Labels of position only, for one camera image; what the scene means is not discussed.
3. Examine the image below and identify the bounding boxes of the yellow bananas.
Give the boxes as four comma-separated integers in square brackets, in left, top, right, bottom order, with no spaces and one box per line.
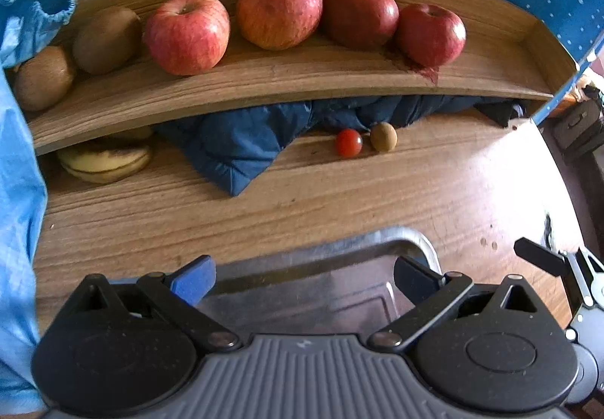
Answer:
[56,126,153,184]

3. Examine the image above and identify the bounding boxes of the dark blue crumpled cloth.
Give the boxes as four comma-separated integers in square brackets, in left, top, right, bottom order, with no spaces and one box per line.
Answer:
[154,95,528,196]

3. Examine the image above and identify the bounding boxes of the red apple far left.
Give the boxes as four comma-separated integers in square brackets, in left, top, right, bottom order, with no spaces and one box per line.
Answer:
[143,0,230,75]

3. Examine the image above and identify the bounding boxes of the red cherry tomato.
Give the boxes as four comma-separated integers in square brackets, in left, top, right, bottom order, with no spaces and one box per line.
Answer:
[335,129,364,158]

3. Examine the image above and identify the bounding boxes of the steel rectangular tray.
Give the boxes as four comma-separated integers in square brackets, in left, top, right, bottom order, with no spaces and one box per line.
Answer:
[197,226,440,339]

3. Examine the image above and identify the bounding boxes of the small brown longan fruit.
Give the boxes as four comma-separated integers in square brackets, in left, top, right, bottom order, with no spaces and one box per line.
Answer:
[370,123,398,152]

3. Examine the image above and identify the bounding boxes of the light blue hanging garment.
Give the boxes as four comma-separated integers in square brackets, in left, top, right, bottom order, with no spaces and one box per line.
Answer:
[1,0,76,415]

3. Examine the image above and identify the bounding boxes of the brown kiwi right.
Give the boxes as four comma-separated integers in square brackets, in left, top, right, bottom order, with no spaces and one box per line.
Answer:
[72,6,142,75]

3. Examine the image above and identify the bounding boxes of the wooden curved shelf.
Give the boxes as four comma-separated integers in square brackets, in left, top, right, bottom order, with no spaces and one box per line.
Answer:
[29,0,578,155]

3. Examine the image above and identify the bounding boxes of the brown kiwi left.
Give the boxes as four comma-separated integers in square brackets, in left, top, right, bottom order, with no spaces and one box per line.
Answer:
[13,46,77,112]

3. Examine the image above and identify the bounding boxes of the red apple far right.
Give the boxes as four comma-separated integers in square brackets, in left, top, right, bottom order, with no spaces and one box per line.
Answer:
[395,4,467,67]

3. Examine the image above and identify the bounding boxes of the brown kiwi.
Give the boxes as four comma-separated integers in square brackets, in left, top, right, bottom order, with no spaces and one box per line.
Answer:
[13,46,77,112]
[72,6,142,75]

